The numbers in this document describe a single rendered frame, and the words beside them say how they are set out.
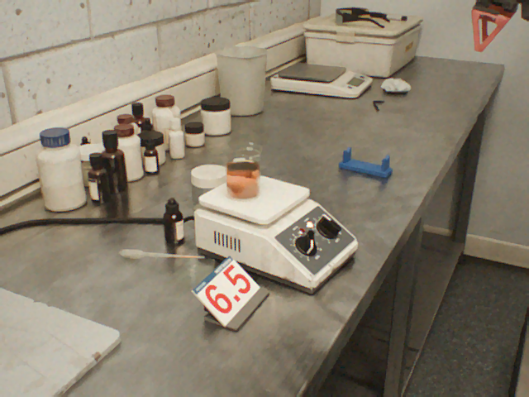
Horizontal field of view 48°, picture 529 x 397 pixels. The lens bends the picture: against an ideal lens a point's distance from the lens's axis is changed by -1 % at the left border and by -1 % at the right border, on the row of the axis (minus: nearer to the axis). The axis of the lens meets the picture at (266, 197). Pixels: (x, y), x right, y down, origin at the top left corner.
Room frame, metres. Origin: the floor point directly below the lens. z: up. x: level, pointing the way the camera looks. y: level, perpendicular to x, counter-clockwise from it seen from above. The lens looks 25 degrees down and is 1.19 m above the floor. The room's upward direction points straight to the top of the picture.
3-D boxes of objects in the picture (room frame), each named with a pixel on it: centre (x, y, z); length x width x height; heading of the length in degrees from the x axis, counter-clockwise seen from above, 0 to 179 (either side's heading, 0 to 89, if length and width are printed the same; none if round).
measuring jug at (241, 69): (1.47, 0.07, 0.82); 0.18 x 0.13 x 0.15; 16
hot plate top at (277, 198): (0.77, 0.02, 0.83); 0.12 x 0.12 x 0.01; 56
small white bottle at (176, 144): (1.14, 0.18, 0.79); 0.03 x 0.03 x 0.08
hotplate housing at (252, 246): (0.75, 0.00, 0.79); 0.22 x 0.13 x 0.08; 56
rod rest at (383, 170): (1.06, -0.19, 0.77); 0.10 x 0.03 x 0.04; 58
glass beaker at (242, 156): (0.76, 0.03, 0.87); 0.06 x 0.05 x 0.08; 43
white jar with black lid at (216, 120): (1.30, 0.12, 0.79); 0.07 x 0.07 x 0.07
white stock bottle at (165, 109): (1.20, 0.21, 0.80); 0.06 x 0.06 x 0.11
